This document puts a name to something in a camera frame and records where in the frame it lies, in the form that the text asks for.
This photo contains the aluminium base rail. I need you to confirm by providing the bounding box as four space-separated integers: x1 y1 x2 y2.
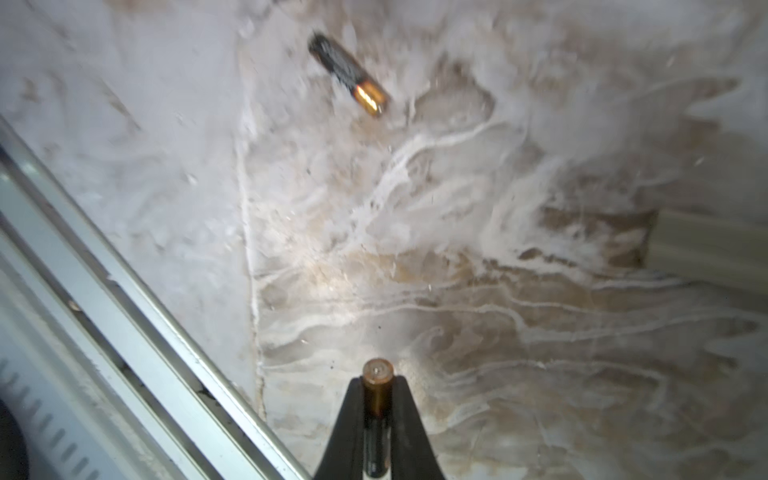
1 124 307 479

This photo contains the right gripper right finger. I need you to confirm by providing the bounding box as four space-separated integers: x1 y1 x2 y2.
391 376 445 480

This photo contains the white remote control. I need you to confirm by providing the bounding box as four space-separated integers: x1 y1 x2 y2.
642 209 767 295

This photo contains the AAA battery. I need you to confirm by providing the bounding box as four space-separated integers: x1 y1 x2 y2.
361 358 395 479
308 32 390 118

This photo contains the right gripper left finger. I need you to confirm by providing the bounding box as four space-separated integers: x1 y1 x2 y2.
313 377 365 480

